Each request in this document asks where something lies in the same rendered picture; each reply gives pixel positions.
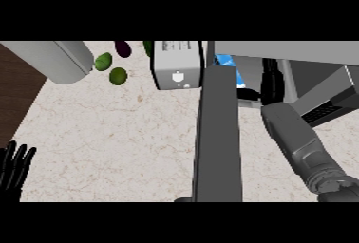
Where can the pale grey rounded appliance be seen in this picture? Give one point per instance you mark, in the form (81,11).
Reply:
(56,60)

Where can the dark purple eggplant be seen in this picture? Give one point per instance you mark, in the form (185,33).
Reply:
(123,48)

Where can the pale grey box appliance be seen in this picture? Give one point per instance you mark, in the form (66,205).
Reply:
(179,68)

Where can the dark green vegetable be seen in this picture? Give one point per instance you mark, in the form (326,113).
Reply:
(148,47)

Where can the blue and white milk carton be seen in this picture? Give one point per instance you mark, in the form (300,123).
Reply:
(224,60)

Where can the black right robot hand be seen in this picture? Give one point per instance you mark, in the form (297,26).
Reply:
(272,82)

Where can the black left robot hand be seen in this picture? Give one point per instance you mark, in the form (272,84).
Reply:
(13,172)

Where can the green avocado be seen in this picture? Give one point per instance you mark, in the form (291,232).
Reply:
(103,61)
(118,76)

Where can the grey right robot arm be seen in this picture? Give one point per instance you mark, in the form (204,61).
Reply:
(303,148)

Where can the grey microwave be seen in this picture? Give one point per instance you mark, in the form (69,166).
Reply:
(289,52)

